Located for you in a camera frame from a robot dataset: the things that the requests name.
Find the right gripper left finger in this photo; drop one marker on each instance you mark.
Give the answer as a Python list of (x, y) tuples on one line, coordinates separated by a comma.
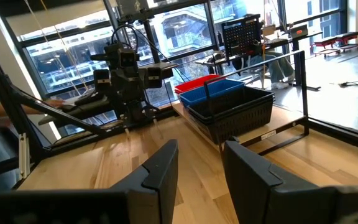
[(154, 189)]

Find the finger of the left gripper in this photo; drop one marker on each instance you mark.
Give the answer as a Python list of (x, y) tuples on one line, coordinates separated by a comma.
[(117, 86), (140, 84)]

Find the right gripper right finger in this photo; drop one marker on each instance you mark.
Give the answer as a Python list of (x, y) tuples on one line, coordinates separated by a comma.
[(256, 193)]

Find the red plastic basket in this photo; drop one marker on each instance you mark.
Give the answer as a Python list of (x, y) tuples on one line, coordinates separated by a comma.
[(194, 83)]

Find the black plastic basket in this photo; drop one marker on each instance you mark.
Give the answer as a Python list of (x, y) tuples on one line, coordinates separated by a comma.
[(241, 126), (228, 99), (197, 117)]

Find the blue plastic basket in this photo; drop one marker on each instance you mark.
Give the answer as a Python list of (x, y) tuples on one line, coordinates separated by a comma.
[(216, 88)]

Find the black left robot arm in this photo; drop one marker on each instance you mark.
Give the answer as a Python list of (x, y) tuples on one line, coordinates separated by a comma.
[(132, 113)]

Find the person's forearm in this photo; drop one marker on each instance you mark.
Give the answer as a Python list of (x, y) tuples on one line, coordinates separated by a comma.
[(11, 107)]

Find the black pole stand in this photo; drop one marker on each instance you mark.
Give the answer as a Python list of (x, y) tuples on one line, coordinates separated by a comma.
[(150, 40)]

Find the person's hand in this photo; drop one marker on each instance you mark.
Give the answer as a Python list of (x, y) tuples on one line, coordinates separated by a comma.
[(54, 102)]

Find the black pegboard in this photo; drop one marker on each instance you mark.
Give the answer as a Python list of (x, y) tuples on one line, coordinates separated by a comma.
[(241, 35)]

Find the person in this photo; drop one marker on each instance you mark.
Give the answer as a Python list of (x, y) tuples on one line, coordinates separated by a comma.
[(275, 67)]

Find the background work table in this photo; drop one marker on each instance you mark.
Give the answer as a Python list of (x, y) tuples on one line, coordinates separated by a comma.
[(284, 41)]

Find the red platform cart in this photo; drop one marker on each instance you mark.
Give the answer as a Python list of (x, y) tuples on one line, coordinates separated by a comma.
[(325, 43), (348, 35)]

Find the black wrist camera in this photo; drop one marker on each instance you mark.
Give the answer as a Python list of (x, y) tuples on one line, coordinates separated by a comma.
[(126, 58)]

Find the black window frame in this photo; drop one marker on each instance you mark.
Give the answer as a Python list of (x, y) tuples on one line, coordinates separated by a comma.
[(211, 25)]

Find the black aluminium rig frame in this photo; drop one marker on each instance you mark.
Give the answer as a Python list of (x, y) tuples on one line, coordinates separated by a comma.
[(346, 135)]

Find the black metal shelf frame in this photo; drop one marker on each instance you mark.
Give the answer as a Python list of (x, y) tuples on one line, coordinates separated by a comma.
[(300, 87)]

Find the silver frame bracket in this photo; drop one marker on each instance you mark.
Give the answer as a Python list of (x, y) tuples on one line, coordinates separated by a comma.
[(24, 155)]

